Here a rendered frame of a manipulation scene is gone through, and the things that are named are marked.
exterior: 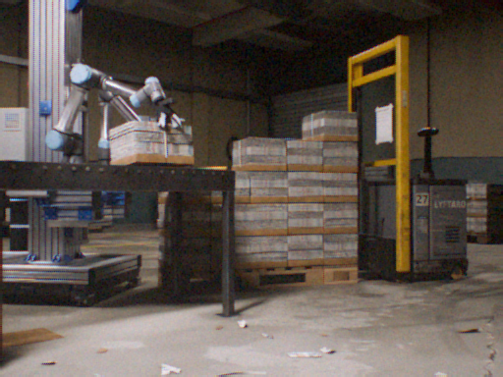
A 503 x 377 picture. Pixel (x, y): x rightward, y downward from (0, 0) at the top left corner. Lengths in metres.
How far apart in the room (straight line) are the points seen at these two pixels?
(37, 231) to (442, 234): 2.95
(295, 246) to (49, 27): 2.24
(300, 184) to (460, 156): 6.54
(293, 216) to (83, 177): 1.91
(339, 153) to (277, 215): 0.68
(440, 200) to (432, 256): 0.44
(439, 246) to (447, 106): 6.24
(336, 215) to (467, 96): 6.52
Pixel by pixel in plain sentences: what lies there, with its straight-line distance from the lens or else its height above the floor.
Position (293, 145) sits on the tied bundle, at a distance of 4.12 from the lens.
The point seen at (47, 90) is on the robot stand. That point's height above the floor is 1.34.
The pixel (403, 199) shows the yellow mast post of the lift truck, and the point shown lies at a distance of 4.35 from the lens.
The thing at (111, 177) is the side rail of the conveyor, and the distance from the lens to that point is 2.70.
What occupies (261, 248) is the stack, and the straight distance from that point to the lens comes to 4.02.
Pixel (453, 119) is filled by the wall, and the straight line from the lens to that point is 10.55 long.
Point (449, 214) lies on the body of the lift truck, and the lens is 4.66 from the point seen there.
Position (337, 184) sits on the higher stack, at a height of 0.75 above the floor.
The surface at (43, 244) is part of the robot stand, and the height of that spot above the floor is 0.34.
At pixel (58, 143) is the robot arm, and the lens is 3.52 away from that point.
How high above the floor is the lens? 0.65
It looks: 1 degrees up
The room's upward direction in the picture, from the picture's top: straight up
